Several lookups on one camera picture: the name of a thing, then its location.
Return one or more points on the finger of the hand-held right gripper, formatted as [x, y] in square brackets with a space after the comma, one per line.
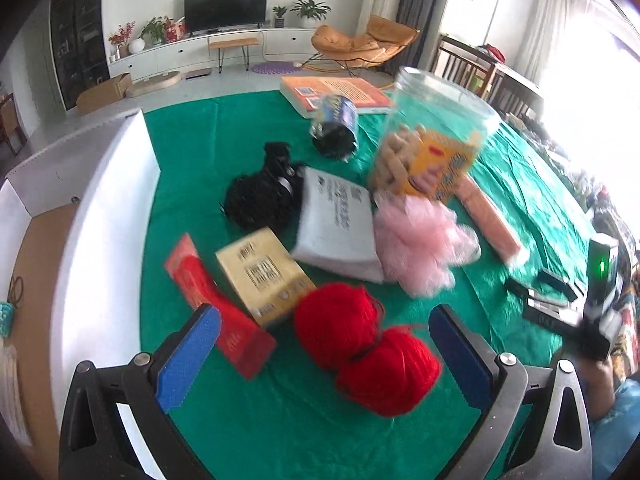
[545, 307]
[562, 285]

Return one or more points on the wooden dining chair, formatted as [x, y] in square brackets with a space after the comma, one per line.
[10, 125]

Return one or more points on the blue clothing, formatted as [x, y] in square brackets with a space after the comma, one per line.
[620, 435]

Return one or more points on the white tissue packet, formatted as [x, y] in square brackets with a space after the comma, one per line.
[335, 225]

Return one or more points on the black television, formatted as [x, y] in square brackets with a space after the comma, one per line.
[225, 7]

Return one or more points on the white cardboard box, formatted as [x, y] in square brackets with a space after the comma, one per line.
[110, 210]

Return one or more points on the red cloth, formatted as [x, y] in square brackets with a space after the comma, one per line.
[492, 52]

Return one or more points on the clear plastic snack jar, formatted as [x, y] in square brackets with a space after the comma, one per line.
[415, 160]

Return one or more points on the black display cabinet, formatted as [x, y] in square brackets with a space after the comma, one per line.
[80, 35]

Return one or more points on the small green potted plant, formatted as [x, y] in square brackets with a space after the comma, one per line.
[280, 16]

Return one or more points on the white round vase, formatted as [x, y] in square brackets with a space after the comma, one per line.
[136, 46]

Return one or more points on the beige floor cushion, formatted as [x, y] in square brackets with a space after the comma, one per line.
[152, 85]

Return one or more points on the purple round mat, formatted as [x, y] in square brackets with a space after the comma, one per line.
[273, 67]

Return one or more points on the white television cabinet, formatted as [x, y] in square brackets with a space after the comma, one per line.
[170, 60]

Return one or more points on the bushy green potted plant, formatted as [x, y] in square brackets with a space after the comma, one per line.
[155, 30]

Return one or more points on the small beige box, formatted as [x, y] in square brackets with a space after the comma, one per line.
[265, 275]

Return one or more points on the person's right hand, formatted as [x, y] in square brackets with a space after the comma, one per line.
[597, 387]

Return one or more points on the white sheer curtain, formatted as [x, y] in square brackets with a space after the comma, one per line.
[545, 35]

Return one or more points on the orange lounge chair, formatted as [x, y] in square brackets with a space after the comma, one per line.
[365, 42]

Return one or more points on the pink packet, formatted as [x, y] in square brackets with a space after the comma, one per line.
[490, 220]

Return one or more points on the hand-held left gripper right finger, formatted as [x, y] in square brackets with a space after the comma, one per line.
[460, 355]

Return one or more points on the pink mesh bath pouf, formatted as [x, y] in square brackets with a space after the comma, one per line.
[420, 240]

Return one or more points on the wooden stool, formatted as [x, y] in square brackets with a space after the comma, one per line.
[232, 42]

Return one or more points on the red yarn ball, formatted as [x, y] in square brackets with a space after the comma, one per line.
[335, 325]
[395, 375]

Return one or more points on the brown cardboard box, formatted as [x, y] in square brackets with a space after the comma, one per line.
[102, 94]

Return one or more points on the grey curtain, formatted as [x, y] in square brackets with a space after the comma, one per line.
[425, 10]

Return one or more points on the dark wooden crib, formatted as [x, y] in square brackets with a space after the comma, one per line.
[480, 75]

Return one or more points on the red packet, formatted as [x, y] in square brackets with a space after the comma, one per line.
[225, 320]

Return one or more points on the dark floor scale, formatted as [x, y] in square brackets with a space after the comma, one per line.
[197, 74]

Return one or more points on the orange book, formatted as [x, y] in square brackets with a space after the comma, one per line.
[345, 87]

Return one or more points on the black bag roll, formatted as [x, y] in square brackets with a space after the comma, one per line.
[332, 130]

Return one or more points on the red flowers in vase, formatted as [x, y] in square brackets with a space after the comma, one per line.
[120, 37]

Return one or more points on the green tablecloth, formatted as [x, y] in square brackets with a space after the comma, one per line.
[225, 410]

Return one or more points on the large green potted plant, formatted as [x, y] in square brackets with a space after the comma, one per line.
[310, 10]

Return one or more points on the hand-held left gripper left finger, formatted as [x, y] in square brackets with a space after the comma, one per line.
[190, 355]

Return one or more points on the red gift box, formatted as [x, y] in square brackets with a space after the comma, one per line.
[175, 31]

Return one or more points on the teal face mask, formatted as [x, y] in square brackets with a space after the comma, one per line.
[4, 320]

